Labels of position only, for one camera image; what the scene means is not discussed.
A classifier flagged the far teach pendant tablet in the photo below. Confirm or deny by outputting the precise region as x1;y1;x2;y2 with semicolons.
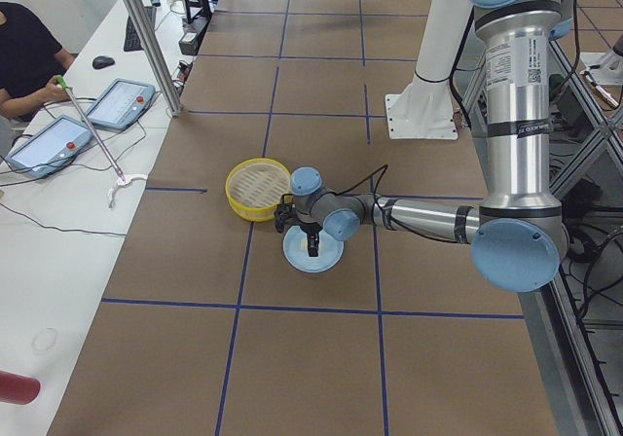
87;78;156;130

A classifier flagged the person in black shirt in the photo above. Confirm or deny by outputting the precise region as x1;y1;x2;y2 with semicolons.
1;2;74;122

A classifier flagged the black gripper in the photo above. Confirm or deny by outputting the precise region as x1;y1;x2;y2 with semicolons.
299;222;321;257

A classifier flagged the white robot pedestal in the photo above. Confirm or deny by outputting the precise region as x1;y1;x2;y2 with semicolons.
385;0;473;140

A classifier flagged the black box on desk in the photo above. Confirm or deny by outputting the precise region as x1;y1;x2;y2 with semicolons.
178;17;208;56

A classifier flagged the black computer mouse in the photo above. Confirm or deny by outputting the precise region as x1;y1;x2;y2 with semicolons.
92;55;116;70

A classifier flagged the long reacher grabber tool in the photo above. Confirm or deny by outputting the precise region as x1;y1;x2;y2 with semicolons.
55;75;148;209

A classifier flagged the white steamer cloth liner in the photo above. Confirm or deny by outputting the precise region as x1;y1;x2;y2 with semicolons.
229;162;290;208

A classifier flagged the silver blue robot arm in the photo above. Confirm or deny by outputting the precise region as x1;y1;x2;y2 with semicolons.
275;0;575;292

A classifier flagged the red cylinder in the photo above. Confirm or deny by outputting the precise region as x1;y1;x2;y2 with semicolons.
0;371;41;405

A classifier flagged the yellow steamer basket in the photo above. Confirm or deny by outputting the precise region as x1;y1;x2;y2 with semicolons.
225;158;290;222

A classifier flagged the light blue plate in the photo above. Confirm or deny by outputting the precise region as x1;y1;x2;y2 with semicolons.
282;226;345;273

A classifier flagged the near teach pendant tablet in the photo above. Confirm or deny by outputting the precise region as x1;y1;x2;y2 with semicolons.
6;115;92;178

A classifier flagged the black keyboard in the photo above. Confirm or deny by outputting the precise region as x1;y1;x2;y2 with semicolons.
123;5;158;53

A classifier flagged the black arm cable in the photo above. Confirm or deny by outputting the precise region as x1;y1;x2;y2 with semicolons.
335;163;468;245

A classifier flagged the clear tape roll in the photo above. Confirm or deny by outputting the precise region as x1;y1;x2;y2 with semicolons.
31;328;58;355

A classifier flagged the teach pendant tablet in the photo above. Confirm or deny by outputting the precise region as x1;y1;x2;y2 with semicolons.
87;78;156;130
6;115;92;178

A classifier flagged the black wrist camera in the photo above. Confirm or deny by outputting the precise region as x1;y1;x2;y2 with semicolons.
274;193;296;234

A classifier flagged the aluminium frame post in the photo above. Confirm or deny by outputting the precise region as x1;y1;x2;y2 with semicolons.
123;0;182;117

